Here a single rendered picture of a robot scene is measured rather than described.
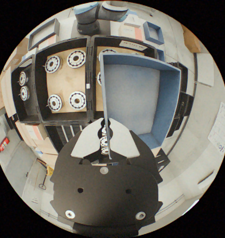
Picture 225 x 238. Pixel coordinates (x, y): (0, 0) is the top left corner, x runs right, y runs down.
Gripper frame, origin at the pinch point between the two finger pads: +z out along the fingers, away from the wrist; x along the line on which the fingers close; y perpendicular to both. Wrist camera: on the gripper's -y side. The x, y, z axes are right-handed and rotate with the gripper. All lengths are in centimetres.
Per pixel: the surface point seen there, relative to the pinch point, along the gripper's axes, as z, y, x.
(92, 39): 19.3, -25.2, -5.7
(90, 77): 19.5, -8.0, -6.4
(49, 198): -66, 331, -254
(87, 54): 20.5, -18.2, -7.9
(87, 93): 19.1, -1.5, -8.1
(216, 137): -4, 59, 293
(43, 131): 20, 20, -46
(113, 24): 43, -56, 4
